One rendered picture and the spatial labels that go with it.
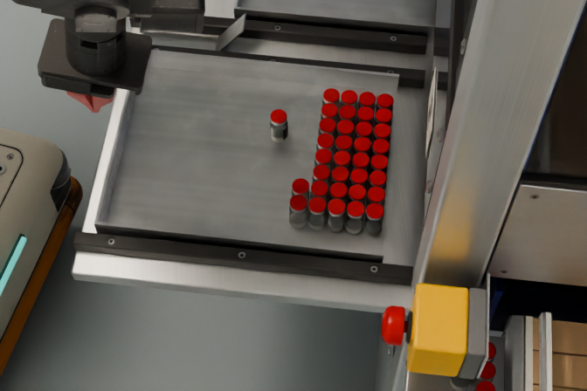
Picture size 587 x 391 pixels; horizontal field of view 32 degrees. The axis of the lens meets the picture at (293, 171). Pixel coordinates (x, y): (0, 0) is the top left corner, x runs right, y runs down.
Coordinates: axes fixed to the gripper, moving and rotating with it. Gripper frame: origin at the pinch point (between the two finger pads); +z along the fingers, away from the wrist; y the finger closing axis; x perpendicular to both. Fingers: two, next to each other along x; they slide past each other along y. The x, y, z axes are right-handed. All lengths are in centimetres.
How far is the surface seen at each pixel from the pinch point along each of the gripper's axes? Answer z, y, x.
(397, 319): 1.4, 34.3, -18.0
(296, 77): 15.9, 21.9, 19.6
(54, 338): 112, -12, 13
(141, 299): 109, 4, 23
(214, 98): 18.5, 11.9, 15.7
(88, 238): 18.4, 0.5, -7.1
